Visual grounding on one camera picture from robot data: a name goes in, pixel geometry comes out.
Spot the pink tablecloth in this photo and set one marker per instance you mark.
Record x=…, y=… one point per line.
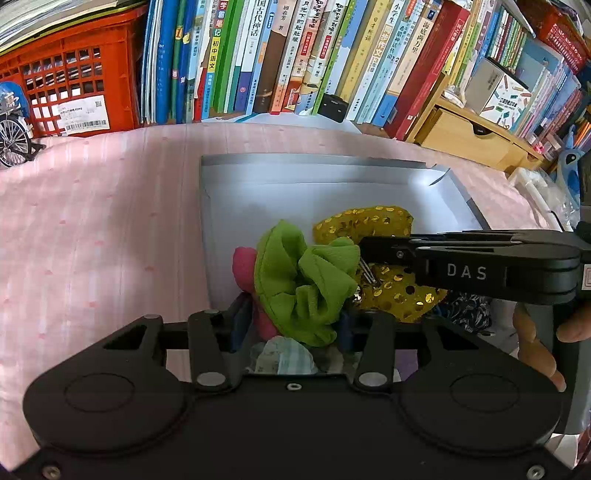
x=101, y=230

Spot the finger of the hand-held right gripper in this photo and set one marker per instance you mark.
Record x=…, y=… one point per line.
x=385, y=249
x=461, y=237

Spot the row of blue-spined books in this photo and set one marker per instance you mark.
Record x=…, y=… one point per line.
x=549, y=87

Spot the red plastic basket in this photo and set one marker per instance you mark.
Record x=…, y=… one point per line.
x=563, y=27

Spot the stack of flat books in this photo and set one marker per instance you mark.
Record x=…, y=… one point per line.
x=55, y=18

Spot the green checked cloth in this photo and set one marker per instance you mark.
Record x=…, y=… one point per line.
x=286, y=357

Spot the gold sequin scrunchie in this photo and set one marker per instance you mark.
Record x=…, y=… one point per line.
x=369, y=221

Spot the miniature black bicycle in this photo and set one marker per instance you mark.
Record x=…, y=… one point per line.
x=14, y=138

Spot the wooden drawer organizer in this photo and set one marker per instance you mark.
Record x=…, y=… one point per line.
x=466, y=134

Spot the red plastic crate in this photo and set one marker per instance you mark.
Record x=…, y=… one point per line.
x=60, y=69

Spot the clear plastic bag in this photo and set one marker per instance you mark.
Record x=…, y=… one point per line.
x=540, y=194

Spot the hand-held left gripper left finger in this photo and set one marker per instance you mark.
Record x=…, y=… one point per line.
x=241, y=323

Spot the row of slim colourful books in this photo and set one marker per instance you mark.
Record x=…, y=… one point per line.
x=579, y=124

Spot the green fabric toy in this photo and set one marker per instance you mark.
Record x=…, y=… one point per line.
x=300, y=281

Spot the person's right hand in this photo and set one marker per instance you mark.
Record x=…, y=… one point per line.
x=531, y=341

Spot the row of green paperback books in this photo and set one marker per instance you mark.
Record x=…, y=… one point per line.
x=494, y=32

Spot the row of tall picture books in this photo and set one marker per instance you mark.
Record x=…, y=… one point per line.
x=286, y=55

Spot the blue alien plush toy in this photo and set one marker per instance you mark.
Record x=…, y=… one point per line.
x=570, y=166

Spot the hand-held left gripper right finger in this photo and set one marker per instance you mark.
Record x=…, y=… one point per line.
x=347, y=330

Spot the white printed cardboard box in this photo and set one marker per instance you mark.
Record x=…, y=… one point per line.
x=498, y=92

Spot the small black box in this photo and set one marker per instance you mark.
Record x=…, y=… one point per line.
x=332, y=107

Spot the white shallow box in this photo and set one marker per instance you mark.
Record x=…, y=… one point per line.
x=277, y=194

